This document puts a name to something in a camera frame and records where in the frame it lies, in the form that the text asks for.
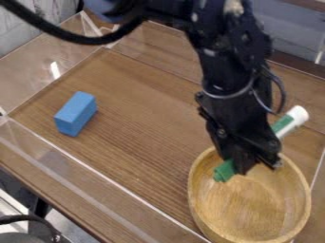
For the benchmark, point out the green Expo marker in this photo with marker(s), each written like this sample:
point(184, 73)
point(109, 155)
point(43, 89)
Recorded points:
point(294, 120)

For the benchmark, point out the blue foam block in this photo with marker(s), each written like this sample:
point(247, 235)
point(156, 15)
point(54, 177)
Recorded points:
point(76, 113)

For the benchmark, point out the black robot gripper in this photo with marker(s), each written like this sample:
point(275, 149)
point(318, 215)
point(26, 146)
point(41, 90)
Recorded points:
point(236, 114)

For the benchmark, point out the brown wooden bowl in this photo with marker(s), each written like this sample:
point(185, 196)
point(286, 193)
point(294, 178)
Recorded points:
point(263, 207)

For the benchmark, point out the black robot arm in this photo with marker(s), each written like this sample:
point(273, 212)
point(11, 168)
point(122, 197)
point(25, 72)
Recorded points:
point(232, 46)

